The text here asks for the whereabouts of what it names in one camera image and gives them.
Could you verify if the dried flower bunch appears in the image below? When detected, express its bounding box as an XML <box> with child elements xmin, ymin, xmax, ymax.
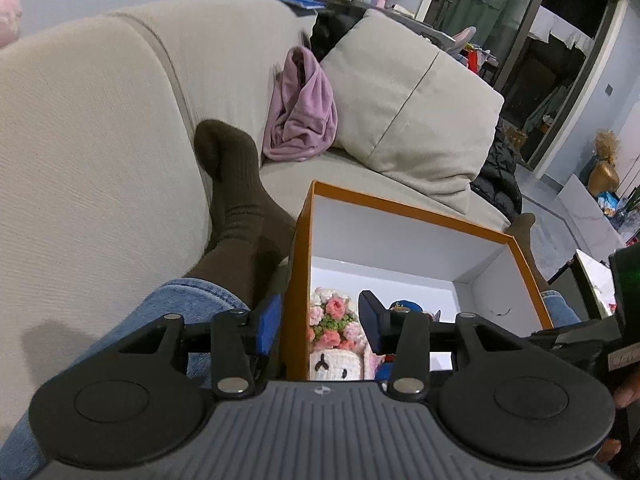
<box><xmin>592</xmin><ymin>130</ymin><xmax>621</xmax><ymax>163</ymax></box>

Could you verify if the beige fabric sofa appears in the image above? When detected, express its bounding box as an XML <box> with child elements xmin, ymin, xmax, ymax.
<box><xmin>0</xmin><ymin>0</ymin><xmax>526</xmax><ymax>431</ymax></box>

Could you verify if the blue jeans leg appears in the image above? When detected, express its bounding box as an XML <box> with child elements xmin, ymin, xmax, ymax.
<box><xmin>0</xmin><ymin>277</ymin><xmax>251</xmax><ymax>480</ymax></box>
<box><xmin>540</xmin><ymin>289</ymin><xmax>583</xmax><ymax>331</ymax></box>

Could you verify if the purple cloth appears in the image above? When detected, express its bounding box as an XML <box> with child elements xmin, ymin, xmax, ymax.
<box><xmin>262</xmin><ymin>46</ymin><xmax>338</xmax><ymax>162</ymax></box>

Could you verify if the black cloth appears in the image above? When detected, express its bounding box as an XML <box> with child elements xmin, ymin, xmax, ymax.
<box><xmin>310</xmin><ymin>10</ymin><xmax>366</xmax><ymax>61</ymax></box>

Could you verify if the white marble slab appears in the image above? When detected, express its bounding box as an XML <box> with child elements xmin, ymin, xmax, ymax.
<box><xmin>557</xmin><ymin>174</ymin><xmax>626</xmax><ymax>261</ymax></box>

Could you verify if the dark side table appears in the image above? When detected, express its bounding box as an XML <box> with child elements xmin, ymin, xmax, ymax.
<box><xmin>547</xmin><ymin>250</ymin><xmax>618</xmax><ymax>321</ymax></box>

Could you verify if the gold vase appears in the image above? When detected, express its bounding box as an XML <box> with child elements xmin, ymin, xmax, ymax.
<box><xmin>587</xmin><ymin>160</ymin><xmax>621</xmax><ymax>198</ymax></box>

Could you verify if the black puffer jacket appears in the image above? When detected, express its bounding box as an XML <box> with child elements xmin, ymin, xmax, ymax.
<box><xmin>470</xmin><ymin>117</ymin><xmax>523</xmax><ymax>221</ymax></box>

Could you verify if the orange cardboard box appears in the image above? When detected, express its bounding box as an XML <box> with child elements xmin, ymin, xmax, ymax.
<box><xmin>282</xmin><ymin>180</ymin><xmax>553</xmax><ymax>383</ymax></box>

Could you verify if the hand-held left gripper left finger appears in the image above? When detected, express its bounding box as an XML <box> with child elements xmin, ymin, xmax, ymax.
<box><xmin>117</xmin><ymin>291</ymin><xmax>285</xmax><ymax>397</ymax></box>

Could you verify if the white crochet flower doll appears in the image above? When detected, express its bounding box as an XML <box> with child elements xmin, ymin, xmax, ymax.
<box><xmin>307</xmin><ymin>286</ymin><xmax>371</xmax><ymax>382</ymax></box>

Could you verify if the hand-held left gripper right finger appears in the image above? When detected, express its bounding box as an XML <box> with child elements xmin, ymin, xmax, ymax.
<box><xmin>359</xmin><ymin>289</ymin><xmax>526</xmax><ymax>397</ymax></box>

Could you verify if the pink plush toy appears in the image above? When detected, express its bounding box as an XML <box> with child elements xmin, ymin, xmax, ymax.
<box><xmin>0</xmin><ymin>0</ymin><xmax>23</xmax><ymax>47</ymax></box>

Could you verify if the person's right hand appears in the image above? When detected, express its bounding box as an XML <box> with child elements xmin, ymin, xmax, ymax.
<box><xmin>597</xmin><ymin>374</ymin><xmax>640</xmax><ymax>465</ymax></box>

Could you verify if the blue-hatted toy figure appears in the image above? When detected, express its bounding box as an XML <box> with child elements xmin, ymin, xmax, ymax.
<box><xmin>372</xmin><ymin>300</ymin><xmax>426</xmax><ymax>386</ymax></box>

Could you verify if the beige sofa cushion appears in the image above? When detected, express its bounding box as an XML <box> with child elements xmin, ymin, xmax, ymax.
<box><xmin>320</xmin><ymin>8</ymin><xmax>505</xmax><ymax>213</ymax></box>

